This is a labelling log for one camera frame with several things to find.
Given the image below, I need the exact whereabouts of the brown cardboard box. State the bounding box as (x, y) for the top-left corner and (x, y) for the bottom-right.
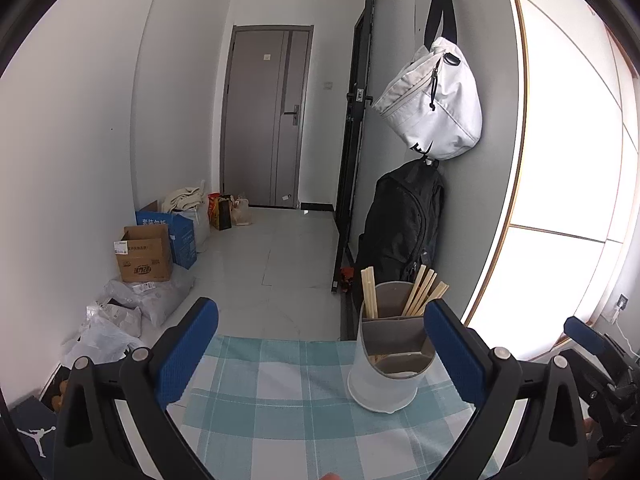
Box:
(114, 223), (172, 283)

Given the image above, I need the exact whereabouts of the chopstick in holder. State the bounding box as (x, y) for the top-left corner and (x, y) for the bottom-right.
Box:
(401, 264), (449, 318)
(361, 266), (378, 320)

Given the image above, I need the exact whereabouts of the beige paper bag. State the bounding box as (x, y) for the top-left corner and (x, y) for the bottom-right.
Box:
(231, 196), (252, 226)

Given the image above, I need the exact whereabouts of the white utensil holder cylinder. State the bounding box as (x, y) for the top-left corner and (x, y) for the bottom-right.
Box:
(347, 281), (435, 414)

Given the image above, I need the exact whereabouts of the teal checked tablecloth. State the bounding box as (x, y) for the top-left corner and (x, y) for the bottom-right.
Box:
(180, 336), (473, 479)

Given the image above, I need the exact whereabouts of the blue cardboard box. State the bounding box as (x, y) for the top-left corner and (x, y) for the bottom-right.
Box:
(136, 203), (198, 270)

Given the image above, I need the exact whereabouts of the white plastic bag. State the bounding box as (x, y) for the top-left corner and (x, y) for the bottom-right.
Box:
(61, 304), (143, 368)

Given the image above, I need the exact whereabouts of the wall power socket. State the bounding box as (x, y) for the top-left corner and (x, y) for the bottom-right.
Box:
(615, 295), (628, 311)

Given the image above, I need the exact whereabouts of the grey door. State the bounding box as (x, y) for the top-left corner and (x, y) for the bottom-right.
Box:
(219, 25), (314, 209)

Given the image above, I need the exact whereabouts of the black metal frame stand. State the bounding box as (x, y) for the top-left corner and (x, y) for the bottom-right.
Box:
(331, 0), (374, 292)

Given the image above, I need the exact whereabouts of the black backpack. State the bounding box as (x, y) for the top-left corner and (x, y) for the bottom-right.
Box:
(356, 158), (445, 284)

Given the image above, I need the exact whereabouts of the cream cloth bundle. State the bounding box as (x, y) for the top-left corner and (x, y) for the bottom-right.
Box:
(160, 186), (205, 214)

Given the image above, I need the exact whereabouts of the white sling bag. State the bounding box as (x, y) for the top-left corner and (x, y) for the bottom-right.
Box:
(373, 37), (483, 160)

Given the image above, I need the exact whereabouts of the navy Jordan shoe box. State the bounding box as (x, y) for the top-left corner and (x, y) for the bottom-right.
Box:
(10, 396), (58, 479)

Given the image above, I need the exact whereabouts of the grey parcel bag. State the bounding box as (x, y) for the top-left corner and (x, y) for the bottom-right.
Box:
(104, 266), (195, 328)

